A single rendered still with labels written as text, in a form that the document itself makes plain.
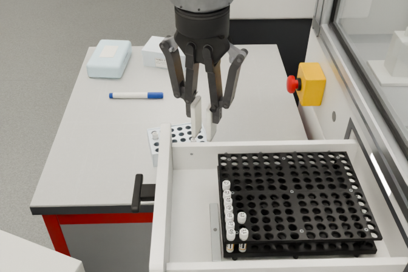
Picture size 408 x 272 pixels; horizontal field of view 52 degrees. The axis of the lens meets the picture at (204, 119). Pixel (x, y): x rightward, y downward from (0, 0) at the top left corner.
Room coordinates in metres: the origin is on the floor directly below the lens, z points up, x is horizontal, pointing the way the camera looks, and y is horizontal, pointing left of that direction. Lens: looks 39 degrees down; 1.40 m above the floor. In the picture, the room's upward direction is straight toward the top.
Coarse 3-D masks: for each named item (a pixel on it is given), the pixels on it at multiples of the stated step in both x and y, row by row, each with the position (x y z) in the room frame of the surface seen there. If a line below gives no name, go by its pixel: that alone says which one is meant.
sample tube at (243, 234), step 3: (243, 228) 0.36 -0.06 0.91; (240, 231) 0.35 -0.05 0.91; (243, 231) 0.35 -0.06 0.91; (246, 231) 0.35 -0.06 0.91; (240, 234) 0.35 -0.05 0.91; (243, 234) 0.35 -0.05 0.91; (246, 234) 0.35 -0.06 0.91; (240, 237) 0.35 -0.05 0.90; (243, 237) 0.35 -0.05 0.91; (246, 237) 0.35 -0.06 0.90; (240, 246) 0.35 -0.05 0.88; (243, 246) 0.35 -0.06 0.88; (240, 249) 0.35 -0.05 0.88; (243, 249) 0.35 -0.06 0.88
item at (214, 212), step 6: (210, 204) 0.46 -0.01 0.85; (216, 204) 0.46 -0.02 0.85; (210, 210) 0.44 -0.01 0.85; (216, 210) 0.44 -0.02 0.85; (210, 216) 0.43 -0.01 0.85; (216, 216) 0.43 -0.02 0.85; (210, 222) 0.42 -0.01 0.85; (216, 222) 0.42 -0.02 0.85; (216, 228) 0.41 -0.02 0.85; (216, 234) 0.40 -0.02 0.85; (216, 240) 0.38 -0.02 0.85; (216, 246) 0.37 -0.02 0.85; (216, 252) 0.36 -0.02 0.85; (216, 258) 0.35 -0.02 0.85
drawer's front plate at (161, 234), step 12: (168, 132) 0.55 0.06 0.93; (168, 144) 0.51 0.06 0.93; (168, 156) 0.49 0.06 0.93; (168, 168) 0.46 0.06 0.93; (156, 180) 0.44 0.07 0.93; (168, 180) 0.45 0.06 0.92; (156, 192) 0.41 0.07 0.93; (168, 192) 0.43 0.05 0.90; (156, 204) 0.39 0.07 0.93; (168, 204) 0.42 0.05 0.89; (156, 216) 0.37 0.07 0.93; (168, 216) 0.40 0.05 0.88; (156, 228) 0.35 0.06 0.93; (168, 228) 0.39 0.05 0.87; (156, 240) 0.33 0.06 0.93; (168, 240) 0.37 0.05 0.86; (156, 252) 0.31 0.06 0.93; (168, 252) 0.36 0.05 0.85; (156, 264) 0.29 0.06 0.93
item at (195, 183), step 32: (192, 160) 0.55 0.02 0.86; (352, 160) 0.56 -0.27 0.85; (192, 192) 0.49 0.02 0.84; (192, 224) 0.42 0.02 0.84; (384, 224) 0.41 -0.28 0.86; (192, 256) 0.36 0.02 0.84; (288, 256) 0.36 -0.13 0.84; (320, 256) 0.36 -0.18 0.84; (352, 256) 0.36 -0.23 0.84; (384, 256) 0.36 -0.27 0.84
